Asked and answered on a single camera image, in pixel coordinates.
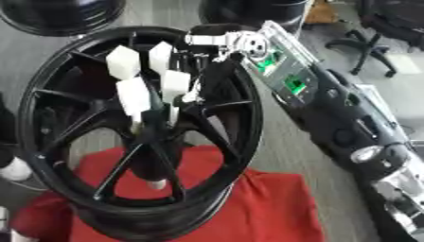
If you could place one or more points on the brown cardboard box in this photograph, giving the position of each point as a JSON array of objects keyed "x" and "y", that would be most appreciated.
[{"x": 321, "y": 12}]

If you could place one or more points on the black office chair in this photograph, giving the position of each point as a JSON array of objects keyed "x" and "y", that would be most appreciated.
[{"x": 381, "y": 28}]

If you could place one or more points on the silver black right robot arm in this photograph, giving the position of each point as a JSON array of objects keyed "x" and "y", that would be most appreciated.
[{"x": 337, "y": 110}]

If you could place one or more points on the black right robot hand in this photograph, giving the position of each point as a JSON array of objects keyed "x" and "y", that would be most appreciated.
[{"x": 219, "y": 74}]

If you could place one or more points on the black spoked wheel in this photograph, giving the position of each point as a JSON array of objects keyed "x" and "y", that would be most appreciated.
[{"x": 66, "y": 176}]

